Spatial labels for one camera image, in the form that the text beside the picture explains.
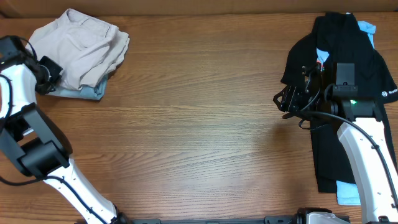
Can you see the black polo shirt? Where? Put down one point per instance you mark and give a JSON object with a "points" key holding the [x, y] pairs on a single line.
{"points": [[381, 84]]}

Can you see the folded light blue jeans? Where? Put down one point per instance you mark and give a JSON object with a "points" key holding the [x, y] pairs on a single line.
{"points": [[85, 93]]}

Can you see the light blue t-shirt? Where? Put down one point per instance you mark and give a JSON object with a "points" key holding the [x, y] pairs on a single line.
{"points": [[348, 193]]}

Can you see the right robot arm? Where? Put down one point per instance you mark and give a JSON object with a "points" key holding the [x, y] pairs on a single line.
{"points": [[332, 95]]}

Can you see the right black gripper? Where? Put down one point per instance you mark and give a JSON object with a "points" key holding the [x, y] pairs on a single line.
{"points": [[292, 96]]}

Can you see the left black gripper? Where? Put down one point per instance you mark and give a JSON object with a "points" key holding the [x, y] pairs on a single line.
{"points": [[51, 71]]}

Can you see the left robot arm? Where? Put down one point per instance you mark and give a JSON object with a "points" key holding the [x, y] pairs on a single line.
{"points": [[33, 143]]}

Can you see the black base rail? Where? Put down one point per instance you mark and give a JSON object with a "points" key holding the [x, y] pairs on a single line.
{"points": [[284, 219]]}

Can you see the beige khaki shorts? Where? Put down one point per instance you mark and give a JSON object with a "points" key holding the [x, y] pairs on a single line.
{"points": [[85, 47]]}

